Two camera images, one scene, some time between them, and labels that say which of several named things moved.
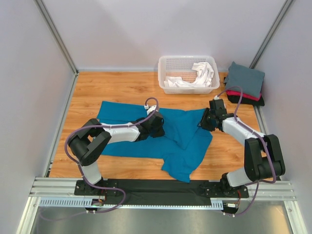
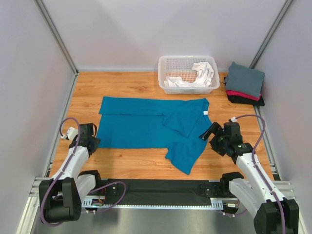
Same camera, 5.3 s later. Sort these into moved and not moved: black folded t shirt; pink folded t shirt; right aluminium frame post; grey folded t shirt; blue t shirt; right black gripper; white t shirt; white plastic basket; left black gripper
Moved: left black gripper; blue t shirt; right black gripper
Not moved: white plastic basket; white t shirt; black folded t shirt; grey folded t shirt; pink folded t shirt; right aluminium frame post
